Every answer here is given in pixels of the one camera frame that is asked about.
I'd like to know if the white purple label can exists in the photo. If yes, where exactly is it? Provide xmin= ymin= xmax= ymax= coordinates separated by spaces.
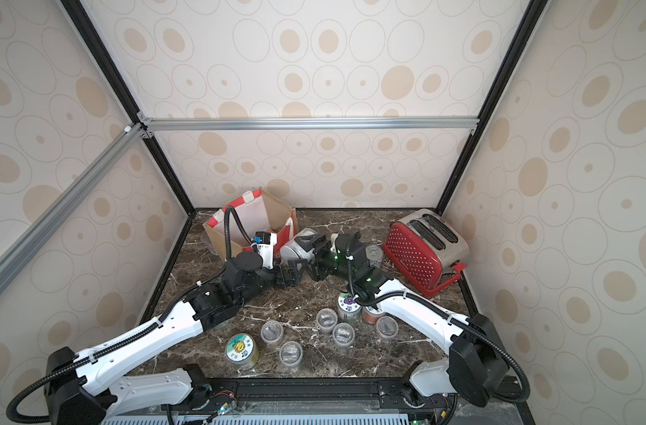
xmin=280 ymin=228 xmax=316 ymax=263

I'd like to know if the purple flower label jar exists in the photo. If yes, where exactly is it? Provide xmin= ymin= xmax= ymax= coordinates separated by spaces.
xmin=337 ymin=292 xmax=362 ymax=323

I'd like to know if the red green label jar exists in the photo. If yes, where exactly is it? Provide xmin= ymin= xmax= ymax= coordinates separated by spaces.
xmin=362 ymin=306 xmax=385 ymax=325

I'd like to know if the burlap canvas bag red lining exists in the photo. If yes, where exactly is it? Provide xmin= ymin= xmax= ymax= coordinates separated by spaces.
xmin=204 ymin=189 xmax=298 ymax=260

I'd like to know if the yellow green lid jar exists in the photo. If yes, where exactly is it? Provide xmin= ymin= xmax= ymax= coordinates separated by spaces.
xmin=225 ymin=333 xmax=260 ymax=370

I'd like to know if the clear jar front row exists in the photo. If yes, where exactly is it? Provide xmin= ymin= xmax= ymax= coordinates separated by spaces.
xmin=332 ymin=322 xmax=356 ymax=348

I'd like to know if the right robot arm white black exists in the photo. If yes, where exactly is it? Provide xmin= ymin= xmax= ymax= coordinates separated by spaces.
xmin=295 ymin=232 xmax=531 ymax=407

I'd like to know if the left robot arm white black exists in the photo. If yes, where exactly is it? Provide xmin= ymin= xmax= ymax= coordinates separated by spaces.
xmin=6 ymin=232 xmax=307 ymax=424

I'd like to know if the red silver toaster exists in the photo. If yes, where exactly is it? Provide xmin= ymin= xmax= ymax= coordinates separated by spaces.
xmin=382 ymin=209 xmax=470 ymax=299

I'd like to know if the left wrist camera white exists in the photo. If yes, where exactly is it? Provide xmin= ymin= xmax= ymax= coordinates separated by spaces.
xmin=252 ymin=231 xmax=278 ymax=269

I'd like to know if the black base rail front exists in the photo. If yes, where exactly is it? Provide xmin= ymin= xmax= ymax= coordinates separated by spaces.
xmin=71 ymin=365 xmax=534 ymax=424

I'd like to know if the silver horizontal rail back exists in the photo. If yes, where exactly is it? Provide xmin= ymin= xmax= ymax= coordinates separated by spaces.
xmin=143 ymin=116 xmax=479 ymax=131

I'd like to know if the silver diagonal rail left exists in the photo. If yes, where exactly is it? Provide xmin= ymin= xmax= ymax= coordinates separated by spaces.
xmin=0 ymin=123 xmax=144 ymax=296

